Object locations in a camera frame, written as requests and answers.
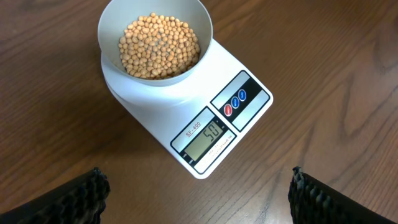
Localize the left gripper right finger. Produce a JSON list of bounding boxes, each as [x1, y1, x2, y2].
[[288, 166, 394, 224]]

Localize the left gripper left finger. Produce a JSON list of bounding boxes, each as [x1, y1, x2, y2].
[[1, 167, 110, 224]]

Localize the white digital kitchen scale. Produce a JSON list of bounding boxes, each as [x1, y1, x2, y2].
[[101, 40, 274, 179]]

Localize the soybeans in bowl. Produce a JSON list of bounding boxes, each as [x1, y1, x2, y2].
[[118, 12, 201, 80]]

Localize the grey white bowl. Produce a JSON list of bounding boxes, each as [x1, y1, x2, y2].
[[98, 0, 213, 86]]

